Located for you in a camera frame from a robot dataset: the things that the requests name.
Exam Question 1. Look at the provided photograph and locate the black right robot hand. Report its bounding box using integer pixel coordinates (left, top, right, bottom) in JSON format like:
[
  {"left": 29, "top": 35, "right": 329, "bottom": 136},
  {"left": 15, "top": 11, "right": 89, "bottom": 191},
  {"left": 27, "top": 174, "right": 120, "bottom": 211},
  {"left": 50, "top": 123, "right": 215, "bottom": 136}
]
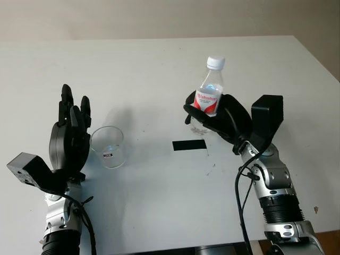
[{"left": 183, "top": 91, "right": 253, "bottom": 155}]

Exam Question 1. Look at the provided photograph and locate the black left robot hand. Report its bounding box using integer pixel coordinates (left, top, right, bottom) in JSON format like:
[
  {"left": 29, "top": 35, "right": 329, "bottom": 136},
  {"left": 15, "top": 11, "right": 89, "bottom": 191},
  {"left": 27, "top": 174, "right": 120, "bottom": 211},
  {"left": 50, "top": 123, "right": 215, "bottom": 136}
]
[{"left": 49, "top": 83, "right": 92, "bottom": 180}]

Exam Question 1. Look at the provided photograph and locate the clear water bottle red label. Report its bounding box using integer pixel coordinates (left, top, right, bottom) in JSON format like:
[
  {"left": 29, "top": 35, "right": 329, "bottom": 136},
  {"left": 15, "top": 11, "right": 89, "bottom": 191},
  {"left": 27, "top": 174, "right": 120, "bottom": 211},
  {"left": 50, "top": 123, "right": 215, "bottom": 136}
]
[{"left": 190, "top": 56, "right": 226, "bottom": 135}]

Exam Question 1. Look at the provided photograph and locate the clear plastic cup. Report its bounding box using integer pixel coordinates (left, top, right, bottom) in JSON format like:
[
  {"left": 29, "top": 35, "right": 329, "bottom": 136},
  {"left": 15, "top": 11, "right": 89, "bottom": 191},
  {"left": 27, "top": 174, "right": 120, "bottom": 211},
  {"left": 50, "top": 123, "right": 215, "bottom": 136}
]
[{"left": 90, "top": 126, "right": 125, "bottom": 169}]

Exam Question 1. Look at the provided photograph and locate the black tape strip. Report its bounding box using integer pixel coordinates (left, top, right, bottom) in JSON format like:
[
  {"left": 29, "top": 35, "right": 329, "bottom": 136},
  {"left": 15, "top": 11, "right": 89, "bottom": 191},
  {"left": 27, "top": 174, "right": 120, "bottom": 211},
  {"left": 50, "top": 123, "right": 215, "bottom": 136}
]
[{"left": 172, "top": 140, "right": 208, "bottom": 152}]

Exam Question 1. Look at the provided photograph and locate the dark grey robot torso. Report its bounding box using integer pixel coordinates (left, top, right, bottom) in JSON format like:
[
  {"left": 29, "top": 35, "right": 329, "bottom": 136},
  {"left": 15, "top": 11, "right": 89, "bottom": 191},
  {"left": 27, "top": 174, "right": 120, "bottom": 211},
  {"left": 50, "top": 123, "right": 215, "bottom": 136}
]
[{"left": 195, "top": 242, "right": 251, "bottom": 255}]

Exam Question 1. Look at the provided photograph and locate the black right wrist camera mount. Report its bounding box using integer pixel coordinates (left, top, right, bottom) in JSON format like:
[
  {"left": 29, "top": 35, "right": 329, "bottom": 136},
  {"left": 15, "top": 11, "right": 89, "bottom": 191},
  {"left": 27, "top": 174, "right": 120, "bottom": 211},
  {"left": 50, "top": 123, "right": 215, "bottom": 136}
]
[{"left": 249, "top": 95, "right": 284, "bottom": 150}]

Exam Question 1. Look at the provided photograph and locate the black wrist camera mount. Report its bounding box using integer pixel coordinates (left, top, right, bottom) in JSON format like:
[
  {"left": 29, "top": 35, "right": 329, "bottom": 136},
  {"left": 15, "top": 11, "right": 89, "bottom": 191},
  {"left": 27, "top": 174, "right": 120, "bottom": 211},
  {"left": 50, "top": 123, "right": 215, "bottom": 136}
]
[
  {"left": 249, "top": 95, "right": 284, "bottom": 150},
  {"left": 6, "top": 152, "right": 67, "bottom": 194}
]

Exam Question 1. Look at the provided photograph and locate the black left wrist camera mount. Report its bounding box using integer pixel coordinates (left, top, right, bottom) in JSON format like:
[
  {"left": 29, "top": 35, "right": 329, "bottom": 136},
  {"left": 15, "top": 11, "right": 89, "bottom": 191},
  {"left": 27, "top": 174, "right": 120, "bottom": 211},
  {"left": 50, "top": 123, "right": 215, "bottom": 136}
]
[{"left": 6, "top": 152, "right": 67, "bottom": 194}]

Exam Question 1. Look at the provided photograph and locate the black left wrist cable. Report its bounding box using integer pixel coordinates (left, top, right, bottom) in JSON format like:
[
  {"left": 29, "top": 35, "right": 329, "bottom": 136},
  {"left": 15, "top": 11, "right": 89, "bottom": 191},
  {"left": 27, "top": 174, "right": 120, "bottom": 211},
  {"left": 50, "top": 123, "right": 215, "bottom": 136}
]
[{"left": 62, "top": 191, "right": 97, "bottom": 255}]

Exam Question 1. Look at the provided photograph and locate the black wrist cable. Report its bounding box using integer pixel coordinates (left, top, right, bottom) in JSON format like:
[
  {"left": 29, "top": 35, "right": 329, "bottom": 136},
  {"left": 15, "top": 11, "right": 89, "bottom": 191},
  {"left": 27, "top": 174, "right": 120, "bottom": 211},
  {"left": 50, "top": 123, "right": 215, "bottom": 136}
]
[
  {"left": 235, "top": 142, "right": 269, "bottom": 255},
  {"left": 62, "top": 191, "right": 97, "bottom": 255}
]

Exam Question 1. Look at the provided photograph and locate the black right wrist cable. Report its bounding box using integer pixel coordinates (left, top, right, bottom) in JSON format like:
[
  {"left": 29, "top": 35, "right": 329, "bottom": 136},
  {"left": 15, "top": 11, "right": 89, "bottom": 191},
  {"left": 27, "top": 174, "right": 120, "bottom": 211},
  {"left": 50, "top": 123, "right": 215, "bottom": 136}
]
[{"left": 235, "top": 142, "right": 269, "bottom": 255}]

